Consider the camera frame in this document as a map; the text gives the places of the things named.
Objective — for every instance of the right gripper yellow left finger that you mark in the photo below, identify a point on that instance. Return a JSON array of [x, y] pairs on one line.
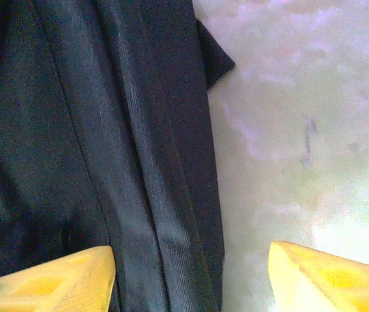
[[57, 286]]

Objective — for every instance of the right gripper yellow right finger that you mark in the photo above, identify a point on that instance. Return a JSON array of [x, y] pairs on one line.
[[327, 286]]

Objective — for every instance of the black fabric backpack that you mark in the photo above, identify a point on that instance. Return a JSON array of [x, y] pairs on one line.
[[90, 130]]

